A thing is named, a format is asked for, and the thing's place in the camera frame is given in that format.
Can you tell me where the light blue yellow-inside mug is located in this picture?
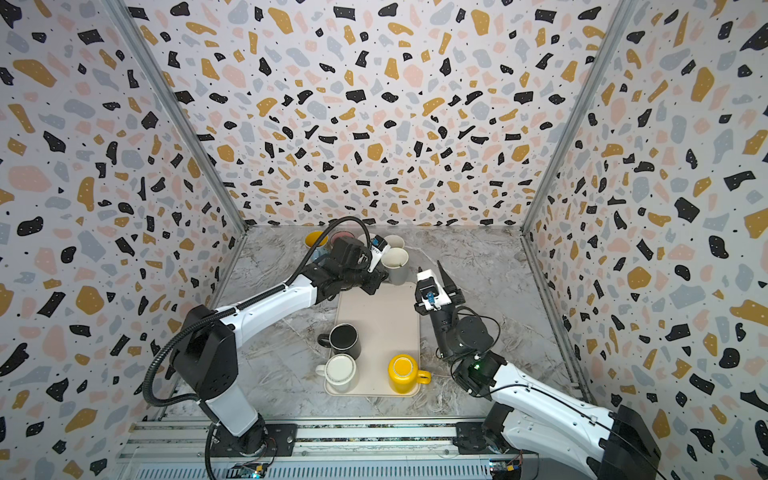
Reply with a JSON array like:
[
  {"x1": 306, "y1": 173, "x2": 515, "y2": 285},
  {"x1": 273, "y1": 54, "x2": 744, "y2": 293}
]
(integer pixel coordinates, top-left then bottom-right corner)
[{"x1": 304, "y1": 231, "x2": 328, "y2": 249}]

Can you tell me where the grey mug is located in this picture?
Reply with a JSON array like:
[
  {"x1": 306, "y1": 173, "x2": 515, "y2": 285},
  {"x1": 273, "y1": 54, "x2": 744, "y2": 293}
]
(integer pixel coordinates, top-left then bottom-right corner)
[{"x1": 381, "y1": 248, "x2": 409, "y2": 285}]

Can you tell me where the black mug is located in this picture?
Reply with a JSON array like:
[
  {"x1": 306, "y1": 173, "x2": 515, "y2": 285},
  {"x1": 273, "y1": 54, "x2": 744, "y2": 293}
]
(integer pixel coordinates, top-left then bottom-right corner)
[{"x1": 317, "y1": 323, "x2": 362, "y2": 360}]

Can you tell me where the light green mug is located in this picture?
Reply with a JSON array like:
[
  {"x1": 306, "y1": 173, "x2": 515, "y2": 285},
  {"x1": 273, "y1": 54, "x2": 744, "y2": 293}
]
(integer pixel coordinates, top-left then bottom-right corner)
[{"x1": 385, "y1": 234, "x2": 406, "y2": 249}]

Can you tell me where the pink patterned mug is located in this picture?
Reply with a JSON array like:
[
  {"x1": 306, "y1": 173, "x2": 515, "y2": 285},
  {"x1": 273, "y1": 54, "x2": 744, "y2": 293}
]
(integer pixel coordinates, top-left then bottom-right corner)
[{"x1": 331, "y1": 231, "x2": 356, "y2": 243}]

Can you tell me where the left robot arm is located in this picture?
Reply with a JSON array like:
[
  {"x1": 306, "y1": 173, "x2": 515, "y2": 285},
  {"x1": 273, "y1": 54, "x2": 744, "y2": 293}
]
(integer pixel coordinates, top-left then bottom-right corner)
[{"x1": 171, "y1": 235, "x2": 390, "y2": 455}]

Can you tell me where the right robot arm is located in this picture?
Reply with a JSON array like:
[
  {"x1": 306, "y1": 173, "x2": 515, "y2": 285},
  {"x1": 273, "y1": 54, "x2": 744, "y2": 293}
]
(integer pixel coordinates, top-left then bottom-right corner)
[{"x1": 414, "y1": 269, "x2": 663, "y2": 479}]

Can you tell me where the yellow mug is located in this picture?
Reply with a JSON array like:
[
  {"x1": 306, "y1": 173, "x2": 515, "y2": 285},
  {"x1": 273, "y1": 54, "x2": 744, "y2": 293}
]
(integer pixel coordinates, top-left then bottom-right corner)
[{"x1": 387, "y1": 354, "x2": 432, "y2": 395}]

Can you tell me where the white mug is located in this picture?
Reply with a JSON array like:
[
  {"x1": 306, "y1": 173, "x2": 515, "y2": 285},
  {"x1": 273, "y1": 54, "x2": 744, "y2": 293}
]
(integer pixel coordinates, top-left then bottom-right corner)
[{"x1": 315, "y1": 354, "x2": 358, "y2": 393}]

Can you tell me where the cream plastic tray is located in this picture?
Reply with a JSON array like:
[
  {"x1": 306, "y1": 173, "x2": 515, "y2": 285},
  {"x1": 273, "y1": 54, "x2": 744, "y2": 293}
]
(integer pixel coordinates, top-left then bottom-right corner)
[{"x1": 335, "y1": 282, "x2": 421, "y2": 398}]

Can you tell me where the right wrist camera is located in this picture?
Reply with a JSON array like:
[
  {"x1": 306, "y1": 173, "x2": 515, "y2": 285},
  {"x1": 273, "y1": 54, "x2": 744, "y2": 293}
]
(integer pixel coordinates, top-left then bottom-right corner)
[{"x1": 414, "y1": 270, "x2": 452, "y2": 316}]

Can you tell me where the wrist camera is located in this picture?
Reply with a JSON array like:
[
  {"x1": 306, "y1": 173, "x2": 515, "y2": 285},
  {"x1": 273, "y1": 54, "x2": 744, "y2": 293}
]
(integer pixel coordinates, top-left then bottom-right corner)
[
  {"x1": 368, "y1": 235, "x2": 391, "y2": 273},
  {"x1": 414, "y1": 270, "x2": 452, "y2": 316}
]

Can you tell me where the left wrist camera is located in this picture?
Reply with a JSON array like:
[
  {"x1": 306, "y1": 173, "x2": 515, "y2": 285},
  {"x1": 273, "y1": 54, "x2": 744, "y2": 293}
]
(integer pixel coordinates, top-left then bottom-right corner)
[{"x1": 368, "y1": 235, "x2": 391, "y2": 273}]

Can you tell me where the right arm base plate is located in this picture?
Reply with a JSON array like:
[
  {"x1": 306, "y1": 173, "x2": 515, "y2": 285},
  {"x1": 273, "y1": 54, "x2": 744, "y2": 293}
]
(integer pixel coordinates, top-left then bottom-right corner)
[{"x1": 452, "y1": 421, "x2": 531, "y2": 456}]

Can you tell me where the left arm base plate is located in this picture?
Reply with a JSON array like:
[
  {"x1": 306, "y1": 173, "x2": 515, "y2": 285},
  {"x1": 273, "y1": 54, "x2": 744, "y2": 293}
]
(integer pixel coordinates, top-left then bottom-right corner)
[{"x1": 210, "y1": 423, "x2": 298, "y2": 459}]

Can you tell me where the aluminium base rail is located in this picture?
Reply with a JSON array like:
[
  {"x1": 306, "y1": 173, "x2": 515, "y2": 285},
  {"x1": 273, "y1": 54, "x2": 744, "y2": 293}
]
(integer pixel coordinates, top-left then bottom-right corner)
[{"x1": 110, "y1": 417, "x2": 584, "y2": 479}]

